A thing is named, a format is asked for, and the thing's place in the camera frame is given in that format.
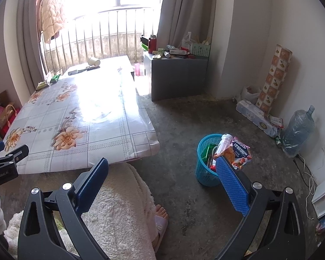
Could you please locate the beige quilted jacket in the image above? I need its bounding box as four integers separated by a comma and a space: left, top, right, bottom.
36, 0, 68, 44

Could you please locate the metal window railing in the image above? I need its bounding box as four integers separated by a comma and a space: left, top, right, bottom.
39, 7, 155, 72

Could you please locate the patterned roll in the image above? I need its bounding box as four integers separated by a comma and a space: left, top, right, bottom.
255, 44, 293, 113

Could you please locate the grey curtain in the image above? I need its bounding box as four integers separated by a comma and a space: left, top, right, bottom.
156, 0, 218, 63
16, 0, 49, 87

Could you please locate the purple snack bag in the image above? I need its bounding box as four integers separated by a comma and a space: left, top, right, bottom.
213, 136, 253, 172

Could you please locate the white plastic bag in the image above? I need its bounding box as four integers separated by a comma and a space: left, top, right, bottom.
241, 86, 261, 103
181, 32, 193, 51

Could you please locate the bag with yellow handles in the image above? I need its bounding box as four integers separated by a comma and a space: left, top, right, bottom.
0, 104, 21, 130

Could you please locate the colourful flat packet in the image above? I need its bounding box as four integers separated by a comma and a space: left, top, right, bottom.
268, 114, 285, 128

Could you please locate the green plastic basket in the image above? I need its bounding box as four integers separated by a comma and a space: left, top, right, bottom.
190, 43, 211, 57

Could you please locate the blue mesh wastebasket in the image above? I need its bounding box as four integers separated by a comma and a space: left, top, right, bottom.
196, 133, 233, 187

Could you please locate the pink slipper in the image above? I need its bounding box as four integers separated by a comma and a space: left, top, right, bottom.
151, 215, 169, 254

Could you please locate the toilet paper pack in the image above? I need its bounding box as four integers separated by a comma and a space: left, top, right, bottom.
236, 100, 278, 138

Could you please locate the floral tablecloth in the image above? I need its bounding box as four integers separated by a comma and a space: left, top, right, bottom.
0, 55, 161, 175

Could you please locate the grey cabinet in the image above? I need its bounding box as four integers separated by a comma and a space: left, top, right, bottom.
143, 51, 210, 102

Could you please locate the white cable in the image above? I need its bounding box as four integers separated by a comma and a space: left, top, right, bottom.
298, 153, 319, 220

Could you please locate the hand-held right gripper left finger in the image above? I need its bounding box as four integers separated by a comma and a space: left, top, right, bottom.
17, 157, 109, 260

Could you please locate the person's foot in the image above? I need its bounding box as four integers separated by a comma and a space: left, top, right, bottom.
152, 204, 169, 224

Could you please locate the large clear water jug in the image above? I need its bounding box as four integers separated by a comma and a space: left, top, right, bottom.
281, 105, 316, 158

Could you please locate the dark flat tool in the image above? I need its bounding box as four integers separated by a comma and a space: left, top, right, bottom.
68, 65, 101, 76

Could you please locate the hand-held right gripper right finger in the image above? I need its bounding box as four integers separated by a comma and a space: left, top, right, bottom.
215, 156, 310, 260

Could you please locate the red thermos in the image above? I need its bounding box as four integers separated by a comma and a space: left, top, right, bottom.
148, 35, 158, 54

